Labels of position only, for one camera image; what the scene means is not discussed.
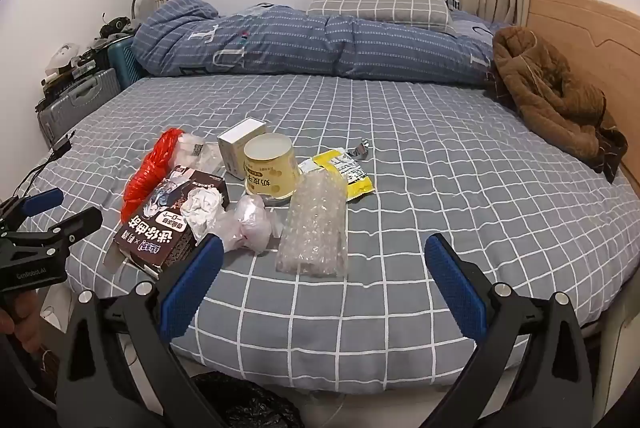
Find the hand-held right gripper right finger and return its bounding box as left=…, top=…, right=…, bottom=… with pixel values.
left=424, top=232, right=596, bottom=428

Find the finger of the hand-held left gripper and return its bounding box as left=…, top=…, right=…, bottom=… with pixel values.
left=0, top=188, right=65, bottom=231
left=0, top=208, right=103, bottom=254

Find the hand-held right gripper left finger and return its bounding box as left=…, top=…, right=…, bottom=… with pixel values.
left=55, top=233, right=226, bottom=428

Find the small barcode packet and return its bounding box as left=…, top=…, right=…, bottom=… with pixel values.
left=102, top=165, right=231, bottom=280

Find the white tissue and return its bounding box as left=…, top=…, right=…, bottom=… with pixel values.
left=180, top=187, right=224, bottom=245

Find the trash bin with black bag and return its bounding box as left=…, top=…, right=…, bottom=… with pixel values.
left=190, top=370, right=303, bottom=428

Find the yellow snack wrapper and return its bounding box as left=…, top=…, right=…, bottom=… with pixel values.
left=298, top=147, right=376, bottom=200

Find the person's left hand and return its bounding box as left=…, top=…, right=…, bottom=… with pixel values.
left=0, top=291, right=44, bottom=354

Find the clear crumpled plastic bag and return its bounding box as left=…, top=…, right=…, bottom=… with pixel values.
left=207, top=193, right=284, bottom=255

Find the red plastic bag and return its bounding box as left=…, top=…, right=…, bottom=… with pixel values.
left=121, top=128, right=181, bottom=224

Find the grey checked bed sheet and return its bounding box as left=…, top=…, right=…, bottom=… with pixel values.
left=22, top=73, right=636, bottom=391

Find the grey suitcase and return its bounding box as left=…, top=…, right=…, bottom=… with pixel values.
left=37, top=68, right=121, bottom=149

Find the clear plastic labelled packaging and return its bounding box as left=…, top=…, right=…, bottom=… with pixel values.
left=175, top=133, right=224, bottom=174

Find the clear bubble wrap sheet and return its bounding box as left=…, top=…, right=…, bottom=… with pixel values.
left=275, top=171, right=348, bottom=279

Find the yellow paper cup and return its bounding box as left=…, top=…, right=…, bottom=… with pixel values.
left=243, top=133, right=300, bottom=208

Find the small white box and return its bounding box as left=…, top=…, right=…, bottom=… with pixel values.
left=217, top=118, right=267, bottom=180

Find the teal suitcase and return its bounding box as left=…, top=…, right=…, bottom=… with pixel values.
left=106, top=33, right=146, bottom=92

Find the white cabinet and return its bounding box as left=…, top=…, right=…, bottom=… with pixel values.
left=595, top=303, right=640, bottom=414

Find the brown jacket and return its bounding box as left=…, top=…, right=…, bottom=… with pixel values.
left=485, top=26, right=628, bottom=183

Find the blue checked duvet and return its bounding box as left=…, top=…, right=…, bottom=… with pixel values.
left=131, top=0, right=506, bottom=84

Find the wooden headboard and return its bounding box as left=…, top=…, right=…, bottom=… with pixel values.
left=520, top=0, right=640, bottom=199

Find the grey checked pillow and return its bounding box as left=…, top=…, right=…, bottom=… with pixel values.
left=306, top=0, right=457, bottom=32

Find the black charger cable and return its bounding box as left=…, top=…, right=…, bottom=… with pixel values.
left=0, top=131, right=76, bottom=199

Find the white cable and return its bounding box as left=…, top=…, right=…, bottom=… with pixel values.
left=299, top=390, right=351, bottom=428

